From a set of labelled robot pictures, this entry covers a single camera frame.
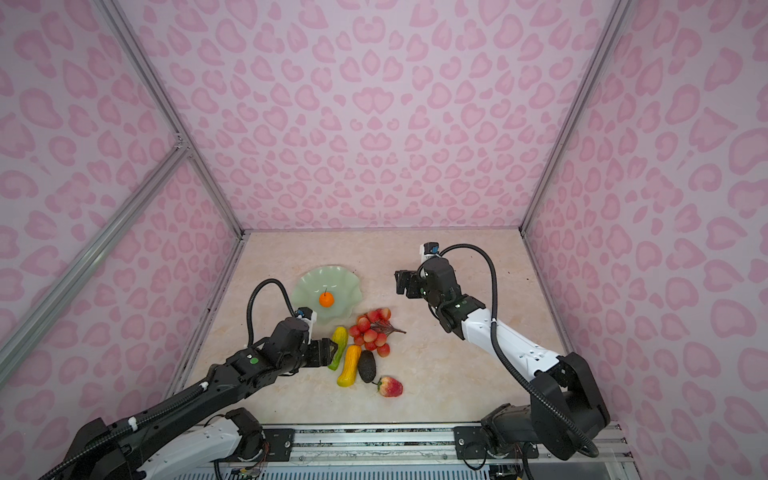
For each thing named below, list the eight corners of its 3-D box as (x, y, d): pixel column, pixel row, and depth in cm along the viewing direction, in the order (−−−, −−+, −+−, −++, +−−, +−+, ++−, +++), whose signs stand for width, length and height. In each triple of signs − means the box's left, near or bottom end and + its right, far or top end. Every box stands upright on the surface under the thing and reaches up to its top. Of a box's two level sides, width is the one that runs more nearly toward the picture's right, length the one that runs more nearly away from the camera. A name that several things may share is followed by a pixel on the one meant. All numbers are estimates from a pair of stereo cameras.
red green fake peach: (372, 387, 84) (372, 382, 81) (382, 374, 86) (381, 369, 83) (394, 404, 81) (393, 400, 78) (403, 390, 83) (403, 385, 80)
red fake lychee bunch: (351, 339, 93) (349, 329, 87) (377, 312, 99) (375, 301, 93) (381, 363, 88) (380, 353, 82) (405, 332, 94) (406, 322, 88)
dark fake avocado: (358, 382, 84) (356, 378, 82) (360, 355, 90) (359, 350, 87) (375, 382, 84) (375, 378, 82) (377, 354, 90) (376, 350, 87)
